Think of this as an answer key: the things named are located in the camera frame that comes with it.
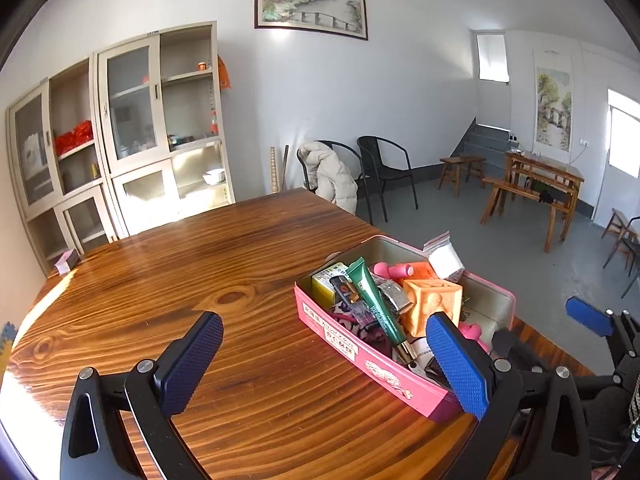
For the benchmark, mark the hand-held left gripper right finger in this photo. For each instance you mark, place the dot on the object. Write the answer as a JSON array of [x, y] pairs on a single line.
[[457, 365]]

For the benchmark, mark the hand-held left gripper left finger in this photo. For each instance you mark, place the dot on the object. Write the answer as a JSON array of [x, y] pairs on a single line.
[[192, 365]]

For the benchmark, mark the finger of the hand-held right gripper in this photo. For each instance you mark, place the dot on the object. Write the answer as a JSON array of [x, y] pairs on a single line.
[[590, 316], [505, 342]]

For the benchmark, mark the black binder clip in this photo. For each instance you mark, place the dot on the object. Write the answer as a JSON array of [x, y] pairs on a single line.
[[437, 372]]

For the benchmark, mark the pink rubber item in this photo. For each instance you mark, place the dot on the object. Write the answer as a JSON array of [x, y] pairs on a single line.
[[470, 332]]

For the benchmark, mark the white cream tube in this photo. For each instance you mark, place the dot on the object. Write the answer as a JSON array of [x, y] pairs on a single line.
[[424, 349]]

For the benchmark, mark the silver metal tool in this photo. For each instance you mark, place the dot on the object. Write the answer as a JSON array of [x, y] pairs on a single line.
[[396, 292]]

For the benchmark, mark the green cosmetic tube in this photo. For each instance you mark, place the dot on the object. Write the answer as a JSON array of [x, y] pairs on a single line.
[[375, 295]]

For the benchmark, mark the pink tin box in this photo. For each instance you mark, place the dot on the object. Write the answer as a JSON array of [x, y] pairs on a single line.
[[350, 330]]

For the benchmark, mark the pink patterned fabric pouch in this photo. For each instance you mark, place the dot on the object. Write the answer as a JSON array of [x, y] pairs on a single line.
[[350, 321]]

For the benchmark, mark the beige cabinet with red items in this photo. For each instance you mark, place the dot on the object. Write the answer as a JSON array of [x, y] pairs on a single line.
[[45, 200]]

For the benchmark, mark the black metal armchair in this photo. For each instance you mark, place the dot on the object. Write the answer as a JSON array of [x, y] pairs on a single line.
[[629, 255]]

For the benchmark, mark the small wooden stool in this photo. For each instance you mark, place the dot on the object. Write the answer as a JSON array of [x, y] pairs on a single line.
[[617, 220]]

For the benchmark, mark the pink plastic toy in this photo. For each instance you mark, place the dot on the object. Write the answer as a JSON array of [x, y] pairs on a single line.
[[392, 270]]

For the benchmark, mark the small black object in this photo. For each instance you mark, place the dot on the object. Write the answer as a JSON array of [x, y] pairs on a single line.
[[545, 196]]

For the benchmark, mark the wooden bench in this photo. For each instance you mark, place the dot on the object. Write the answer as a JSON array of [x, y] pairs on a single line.
[[525, 191]]

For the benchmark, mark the wooden side table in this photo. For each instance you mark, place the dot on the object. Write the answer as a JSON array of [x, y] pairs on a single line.
[[545, 170]]

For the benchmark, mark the yellow medicine box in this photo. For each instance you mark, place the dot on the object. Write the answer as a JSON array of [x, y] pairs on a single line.
[[324, 281]]

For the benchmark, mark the pink book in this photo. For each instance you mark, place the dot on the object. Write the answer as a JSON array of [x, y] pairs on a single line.
[[67, 261]]

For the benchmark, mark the large door window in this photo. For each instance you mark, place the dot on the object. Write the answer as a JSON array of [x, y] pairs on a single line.
[[625, 140]]

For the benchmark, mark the colourful foam mat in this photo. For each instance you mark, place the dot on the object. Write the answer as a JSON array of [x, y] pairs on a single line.
[[7, 334]]

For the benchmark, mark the white bowl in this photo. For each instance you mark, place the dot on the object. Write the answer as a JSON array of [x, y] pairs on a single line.
[[214, 176]]

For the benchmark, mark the beige cabinet with bowl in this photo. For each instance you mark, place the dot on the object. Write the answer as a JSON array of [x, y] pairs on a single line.
[[145, 180]]

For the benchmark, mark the grey stairs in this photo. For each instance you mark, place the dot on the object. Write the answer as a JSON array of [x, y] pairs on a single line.
[[487, 142]]

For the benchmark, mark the black chair with coat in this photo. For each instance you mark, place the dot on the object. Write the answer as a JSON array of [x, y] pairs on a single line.
[[362, 180]]

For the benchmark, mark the hanging scroll painting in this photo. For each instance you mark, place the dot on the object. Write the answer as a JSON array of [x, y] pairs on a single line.
[[554, 110]]

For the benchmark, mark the bamboo stick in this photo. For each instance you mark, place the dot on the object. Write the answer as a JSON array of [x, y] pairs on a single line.
[[274, 170]]

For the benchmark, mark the black wicker chair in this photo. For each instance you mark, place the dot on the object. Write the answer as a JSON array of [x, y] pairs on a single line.
[[382, 165]]

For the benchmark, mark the dark wooden stick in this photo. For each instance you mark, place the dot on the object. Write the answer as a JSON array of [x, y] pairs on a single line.
[[285, 167]]

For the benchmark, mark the white cups set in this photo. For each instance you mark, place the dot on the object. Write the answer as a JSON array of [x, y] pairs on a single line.
[[132, 148]]

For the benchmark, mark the dark shelf clutter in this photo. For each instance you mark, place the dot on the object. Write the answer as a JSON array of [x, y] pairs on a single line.
[[180, 139]]

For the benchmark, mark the beige padded coat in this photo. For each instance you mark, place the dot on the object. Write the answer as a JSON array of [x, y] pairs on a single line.
[[330, 175]]

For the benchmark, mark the orange drink bottle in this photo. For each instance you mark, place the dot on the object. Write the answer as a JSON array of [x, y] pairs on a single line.
[[214, 122]]

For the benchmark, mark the red packets pile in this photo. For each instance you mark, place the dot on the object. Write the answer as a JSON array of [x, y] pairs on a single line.
[[75, 137]]

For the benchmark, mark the white carton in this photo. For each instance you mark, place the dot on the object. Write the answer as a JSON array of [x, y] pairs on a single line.
[[32, 157]]

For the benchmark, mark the high door window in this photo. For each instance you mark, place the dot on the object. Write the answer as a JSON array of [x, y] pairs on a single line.
[[492, 57]]

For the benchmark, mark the orange hanging tag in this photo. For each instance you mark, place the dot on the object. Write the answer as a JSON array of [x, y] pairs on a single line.
[[223, 77]]

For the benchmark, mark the framed landscape painting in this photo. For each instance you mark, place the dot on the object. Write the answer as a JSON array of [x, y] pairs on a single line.
[[311, 7]]

